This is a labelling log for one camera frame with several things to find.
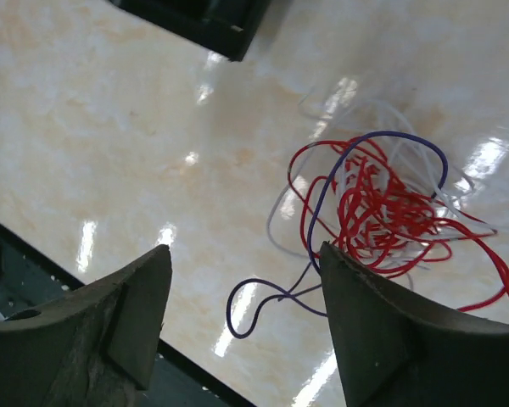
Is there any black three-compartment tray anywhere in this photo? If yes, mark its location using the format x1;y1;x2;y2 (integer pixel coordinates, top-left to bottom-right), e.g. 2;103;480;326
112;0;270;62

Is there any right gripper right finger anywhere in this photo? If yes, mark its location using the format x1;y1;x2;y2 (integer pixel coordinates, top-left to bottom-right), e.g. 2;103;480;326
320;243;509;406

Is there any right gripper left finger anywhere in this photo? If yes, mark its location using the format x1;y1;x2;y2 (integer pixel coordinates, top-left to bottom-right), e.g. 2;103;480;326
0;244;172;406

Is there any red cable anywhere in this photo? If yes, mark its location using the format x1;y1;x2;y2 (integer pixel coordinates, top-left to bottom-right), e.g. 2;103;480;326
288;137;509;327

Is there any white cable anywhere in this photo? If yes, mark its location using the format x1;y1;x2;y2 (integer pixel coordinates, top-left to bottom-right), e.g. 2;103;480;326
266;86;509;293

